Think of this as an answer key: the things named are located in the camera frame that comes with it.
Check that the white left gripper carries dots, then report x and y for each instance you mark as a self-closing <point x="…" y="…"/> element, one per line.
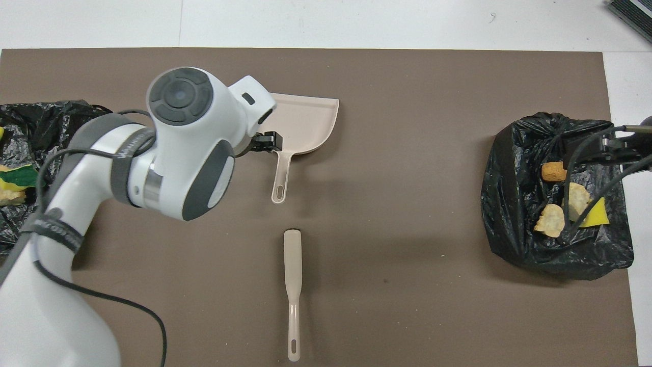
<point x="254" y="107"/>

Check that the beige plastic dustpan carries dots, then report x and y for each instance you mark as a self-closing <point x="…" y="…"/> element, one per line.
<point x="305" y="122"/>

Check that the beige brush with black bristles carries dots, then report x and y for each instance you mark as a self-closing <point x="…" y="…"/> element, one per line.
<point x="293" y="265"/>

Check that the hooked yellow sponge piece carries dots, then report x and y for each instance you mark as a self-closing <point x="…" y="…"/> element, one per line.
<point x="20" y="176"/>

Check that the brown cork-like bread piece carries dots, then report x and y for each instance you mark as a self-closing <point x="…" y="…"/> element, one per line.
<point x="552" y="172"/>

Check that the orange striped bread piece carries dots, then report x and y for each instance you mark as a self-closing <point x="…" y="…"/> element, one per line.
<point x="550" y="220"/>

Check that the pale cream scrap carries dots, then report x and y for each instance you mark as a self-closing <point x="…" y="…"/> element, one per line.
<point x="579" y="199"/>

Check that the small yellow sponge piece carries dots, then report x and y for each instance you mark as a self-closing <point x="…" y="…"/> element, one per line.
<point x="597" y="216"/>

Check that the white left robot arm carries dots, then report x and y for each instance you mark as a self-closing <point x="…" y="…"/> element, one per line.
<point x="178" y="142"/>

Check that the black plastic trash bag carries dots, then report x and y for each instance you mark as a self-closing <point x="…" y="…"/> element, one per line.
<point x="514" y="204"/>
<point x="56" y="122"/>

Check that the brown paper table mat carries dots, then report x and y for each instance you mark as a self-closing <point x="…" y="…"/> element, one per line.
<point x="407" y="153"/>

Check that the dark grey ribbed object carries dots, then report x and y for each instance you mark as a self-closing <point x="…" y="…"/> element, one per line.
<point x="634" y="12"/>

